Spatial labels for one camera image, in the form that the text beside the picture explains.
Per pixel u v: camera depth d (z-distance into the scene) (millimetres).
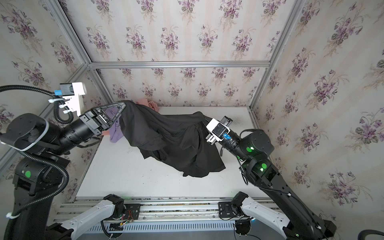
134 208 751
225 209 732
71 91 351
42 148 315
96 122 355
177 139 505
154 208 750
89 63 922
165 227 765
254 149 363
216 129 359
